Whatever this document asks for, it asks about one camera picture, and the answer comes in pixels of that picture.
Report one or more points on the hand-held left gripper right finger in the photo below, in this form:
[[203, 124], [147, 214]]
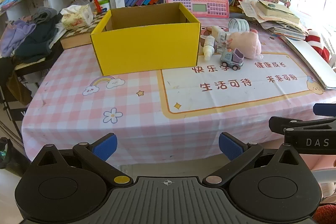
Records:
[[231, 148]]

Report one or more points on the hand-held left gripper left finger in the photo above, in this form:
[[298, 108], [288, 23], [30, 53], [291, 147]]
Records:
[[105, 147]]

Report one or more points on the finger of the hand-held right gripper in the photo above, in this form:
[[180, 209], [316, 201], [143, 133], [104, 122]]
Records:
[[324, 109], [296, 124]]

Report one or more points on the grey purple toy truck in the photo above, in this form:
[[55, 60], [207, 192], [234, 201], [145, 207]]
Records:
[[231, 60]]

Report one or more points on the pink plush toy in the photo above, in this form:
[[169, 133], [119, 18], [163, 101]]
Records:
[[245, 41]]

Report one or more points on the small white bottle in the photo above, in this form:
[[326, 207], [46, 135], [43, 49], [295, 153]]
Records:
[[208, 47]]

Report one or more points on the small clear white box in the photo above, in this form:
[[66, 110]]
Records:
[[222, 44]]

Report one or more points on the yellow cardboard box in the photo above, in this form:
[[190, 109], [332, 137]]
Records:
[[147, 48]]

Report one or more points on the white green wipes pack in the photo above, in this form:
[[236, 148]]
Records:
[[237, 25]]

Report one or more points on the white charger plug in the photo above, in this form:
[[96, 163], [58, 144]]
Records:
[[218, 32]]

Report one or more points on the red white striped plush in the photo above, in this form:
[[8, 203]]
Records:
[[316, 41]]

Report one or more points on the dark bag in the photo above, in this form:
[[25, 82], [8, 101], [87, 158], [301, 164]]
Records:
[[5, 150]]

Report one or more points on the stack of papers and books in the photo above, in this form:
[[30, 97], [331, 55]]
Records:
[[278, 16]]

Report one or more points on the brown cloth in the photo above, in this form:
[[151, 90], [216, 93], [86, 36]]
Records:
[[18, 87]]

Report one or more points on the wooden chessboard box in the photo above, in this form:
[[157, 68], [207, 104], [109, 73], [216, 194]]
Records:
[[76, 41]]

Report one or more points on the floral tissue pack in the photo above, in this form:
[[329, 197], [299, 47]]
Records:
[[76, 18]]

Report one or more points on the pile of clothes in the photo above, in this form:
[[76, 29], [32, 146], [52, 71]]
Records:
[[34, 35]]

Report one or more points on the red stick toy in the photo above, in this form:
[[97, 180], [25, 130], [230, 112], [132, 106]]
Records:
[[96, 5]]

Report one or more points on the blue tissue packet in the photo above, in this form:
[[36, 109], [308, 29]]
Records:
[[9, 1]]

